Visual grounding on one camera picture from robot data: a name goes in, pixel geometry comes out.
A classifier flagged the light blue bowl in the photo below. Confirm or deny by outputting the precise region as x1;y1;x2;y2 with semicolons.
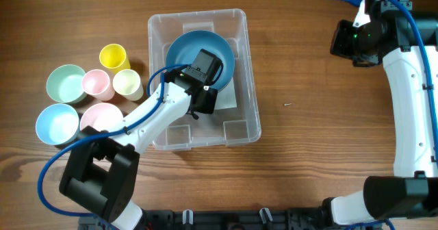
35;103;80;146

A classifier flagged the dark blue bowl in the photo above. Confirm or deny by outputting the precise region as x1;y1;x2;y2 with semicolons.
166;30;235;91

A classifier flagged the mint green bowl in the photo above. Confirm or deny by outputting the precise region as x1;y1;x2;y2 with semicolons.
46;64;87;104

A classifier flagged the white label in container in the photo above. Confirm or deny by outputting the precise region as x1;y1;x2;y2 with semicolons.
214;79;237;110

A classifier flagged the yellow plastic cup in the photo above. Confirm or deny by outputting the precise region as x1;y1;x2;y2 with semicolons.
99;44;131;74

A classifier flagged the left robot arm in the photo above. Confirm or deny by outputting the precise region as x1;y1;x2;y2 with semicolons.
60;49;224;229

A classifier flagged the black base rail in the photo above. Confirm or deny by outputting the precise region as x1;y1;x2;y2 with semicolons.
79;207;383;230

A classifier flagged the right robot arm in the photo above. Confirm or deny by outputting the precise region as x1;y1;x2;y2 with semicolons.
317;0;437;229

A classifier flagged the pink bowl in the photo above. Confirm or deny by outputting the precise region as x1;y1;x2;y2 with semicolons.
79;103;123;131

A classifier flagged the pink plastic cup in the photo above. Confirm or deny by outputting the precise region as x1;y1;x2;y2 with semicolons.
81;69;115;101

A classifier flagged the cream plastic cup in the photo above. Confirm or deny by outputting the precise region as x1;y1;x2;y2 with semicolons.
112;69;144;101

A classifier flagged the clear plastic storage container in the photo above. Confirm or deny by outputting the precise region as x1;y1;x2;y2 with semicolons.
148;9;261;151

